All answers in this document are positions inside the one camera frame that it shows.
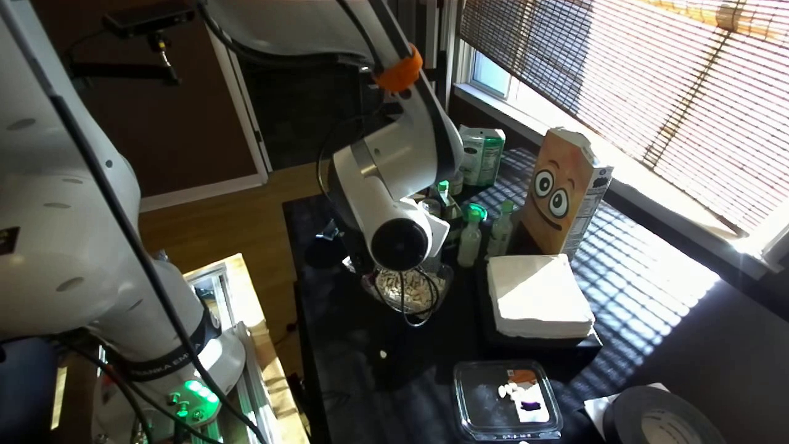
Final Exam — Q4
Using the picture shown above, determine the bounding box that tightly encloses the white napkin stack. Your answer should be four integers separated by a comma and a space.
484, 252, 597, 340

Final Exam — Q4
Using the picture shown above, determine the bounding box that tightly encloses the black tape roll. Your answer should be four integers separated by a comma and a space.
601, 384, 729, 444

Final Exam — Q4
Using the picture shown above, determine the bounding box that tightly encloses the green capped clear bottle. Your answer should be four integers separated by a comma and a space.
454, 200, 487, 270
487, 200, 518, 257
433, 180, 457, 213

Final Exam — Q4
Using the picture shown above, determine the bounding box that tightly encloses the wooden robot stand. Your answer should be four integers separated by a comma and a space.
175, 250, 315, 444

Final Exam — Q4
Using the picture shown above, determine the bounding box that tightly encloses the clear plastic lunchbox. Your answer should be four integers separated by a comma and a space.
358, 260, 457, 326

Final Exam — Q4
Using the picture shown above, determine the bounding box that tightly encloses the black camera on mount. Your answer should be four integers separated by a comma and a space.
68, 3, 199, 87

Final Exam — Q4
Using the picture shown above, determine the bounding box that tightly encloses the orange smiley face box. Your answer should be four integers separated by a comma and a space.
521, 126, 614, 257

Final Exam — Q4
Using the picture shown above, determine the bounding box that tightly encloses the slatted window blind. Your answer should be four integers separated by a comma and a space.
454, 0, 789, 241

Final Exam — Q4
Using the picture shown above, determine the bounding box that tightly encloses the white window frame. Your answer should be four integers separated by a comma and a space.
447, 35, 789, 277

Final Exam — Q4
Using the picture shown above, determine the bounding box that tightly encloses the black napkin tray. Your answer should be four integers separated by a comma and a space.
476, 254, 606, 360

